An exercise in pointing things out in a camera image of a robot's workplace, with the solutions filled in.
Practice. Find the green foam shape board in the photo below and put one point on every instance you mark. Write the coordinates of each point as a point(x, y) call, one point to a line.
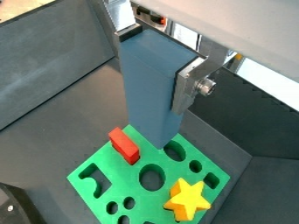
point(125, 193)

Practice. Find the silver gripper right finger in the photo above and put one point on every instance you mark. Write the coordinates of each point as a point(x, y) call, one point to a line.
point(193, 79)

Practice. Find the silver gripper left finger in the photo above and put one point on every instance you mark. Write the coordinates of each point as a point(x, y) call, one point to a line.
point(116, 18)

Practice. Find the red rectangular block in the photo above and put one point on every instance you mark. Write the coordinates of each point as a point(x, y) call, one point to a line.
point(124, 145)

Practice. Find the blue rectangular block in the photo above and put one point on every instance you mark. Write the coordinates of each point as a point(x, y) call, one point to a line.
point(151, 58)

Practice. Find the yellow star prism block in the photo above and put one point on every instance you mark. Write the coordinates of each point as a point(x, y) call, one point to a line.
point(185, 201)

